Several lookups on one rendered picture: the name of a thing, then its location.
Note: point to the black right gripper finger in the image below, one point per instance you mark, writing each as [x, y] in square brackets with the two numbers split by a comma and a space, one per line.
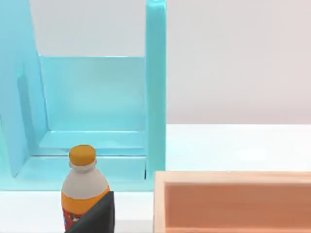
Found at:
[102, 216]

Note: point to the orange bottle with orange cap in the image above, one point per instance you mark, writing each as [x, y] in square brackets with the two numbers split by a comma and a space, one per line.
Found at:
[82, 184]

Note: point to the light blue rack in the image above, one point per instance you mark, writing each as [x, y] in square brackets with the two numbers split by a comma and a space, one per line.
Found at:
[97, 102]

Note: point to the shallow salmon-coloured box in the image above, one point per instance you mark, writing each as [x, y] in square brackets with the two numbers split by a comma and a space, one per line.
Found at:
[233, 206]

